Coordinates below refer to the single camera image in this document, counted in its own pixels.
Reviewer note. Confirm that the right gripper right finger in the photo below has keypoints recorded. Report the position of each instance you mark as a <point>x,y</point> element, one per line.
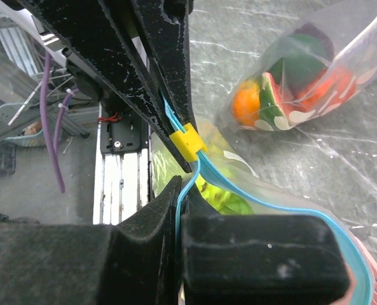
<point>258,259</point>

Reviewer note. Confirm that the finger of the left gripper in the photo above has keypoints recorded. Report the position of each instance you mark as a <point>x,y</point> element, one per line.
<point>164,28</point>
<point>104,36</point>

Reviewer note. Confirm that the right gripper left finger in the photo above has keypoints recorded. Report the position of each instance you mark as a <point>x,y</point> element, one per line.
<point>129,263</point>

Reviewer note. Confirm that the light green round fruit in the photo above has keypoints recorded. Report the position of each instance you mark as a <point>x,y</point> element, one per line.
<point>225,202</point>

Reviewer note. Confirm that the blue zipper clear bag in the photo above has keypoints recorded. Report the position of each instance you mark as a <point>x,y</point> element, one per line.
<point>230,186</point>

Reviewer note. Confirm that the orange mango fruit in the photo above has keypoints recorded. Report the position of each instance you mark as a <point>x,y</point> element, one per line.
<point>246,103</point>

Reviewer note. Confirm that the watermelon slice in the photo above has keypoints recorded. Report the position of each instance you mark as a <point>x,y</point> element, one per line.
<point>270,97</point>

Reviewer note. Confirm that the dark green avocado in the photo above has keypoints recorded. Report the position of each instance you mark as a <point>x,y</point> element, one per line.
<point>295,61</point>

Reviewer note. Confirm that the dotted clear zip bag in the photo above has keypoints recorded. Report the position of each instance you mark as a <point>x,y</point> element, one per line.
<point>352,28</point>

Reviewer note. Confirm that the dark red apple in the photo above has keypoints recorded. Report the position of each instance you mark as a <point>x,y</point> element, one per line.
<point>312,30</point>

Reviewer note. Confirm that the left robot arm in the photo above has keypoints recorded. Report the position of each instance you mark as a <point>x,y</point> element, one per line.
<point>62,54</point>

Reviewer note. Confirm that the aluminium rail frame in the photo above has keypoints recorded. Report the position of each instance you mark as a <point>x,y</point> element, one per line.
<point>103,166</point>

